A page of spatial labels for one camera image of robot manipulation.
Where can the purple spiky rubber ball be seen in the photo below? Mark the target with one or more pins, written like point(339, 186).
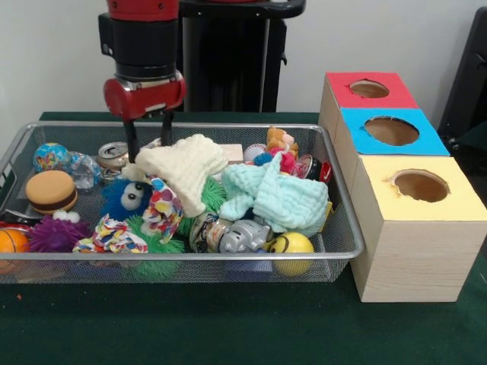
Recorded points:
point(57, 235)

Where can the foam burger toy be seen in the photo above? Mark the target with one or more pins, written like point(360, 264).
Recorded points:
point(51, 192)

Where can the small orange basketball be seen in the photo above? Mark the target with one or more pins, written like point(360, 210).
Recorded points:
point(13, 241)

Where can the clear plastic packet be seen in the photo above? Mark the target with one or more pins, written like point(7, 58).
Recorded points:
point(85, 169)

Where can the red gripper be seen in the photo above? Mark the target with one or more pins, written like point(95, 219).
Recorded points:
point(148, 99)

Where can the dark green table cloth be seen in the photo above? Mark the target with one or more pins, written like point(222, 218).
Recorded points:
point(477, 137)
point(228, 327)

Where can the blue fuzzy toy with eyes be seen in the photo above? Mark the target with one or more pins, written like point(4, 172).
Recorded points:
point(118, 199)

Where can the colourful patterned cloth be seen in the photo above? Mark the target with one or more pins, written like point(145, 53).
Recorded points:
point(114, 235)

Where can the shallow mesh bin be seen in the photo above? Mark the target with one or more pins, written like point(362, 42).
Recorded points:
point(190, 272)

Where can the mint muslin cloth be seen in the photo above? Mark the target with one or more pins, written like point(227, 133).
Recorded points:
point(285, 197)

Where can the black stand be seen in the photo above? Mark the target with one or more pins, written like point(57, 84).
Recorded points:
point(468, 76)

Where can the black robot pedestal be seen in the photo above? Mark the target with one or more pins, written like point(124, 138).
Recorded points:
point(236, 57)

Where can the wooden box with three holes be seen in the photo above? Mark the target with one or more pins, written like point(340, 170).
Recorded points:
point(418, 258)

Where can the blue globe ball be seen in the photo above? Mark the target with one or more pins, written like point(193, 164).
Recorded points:
point(51, 156)

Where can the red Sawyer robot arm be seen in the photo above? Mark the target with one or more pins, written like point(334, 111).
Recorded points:
point(144, 42)

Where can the smooth yellow ball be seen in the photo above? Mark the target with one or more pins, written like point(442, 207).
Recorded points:
point(293, 243)

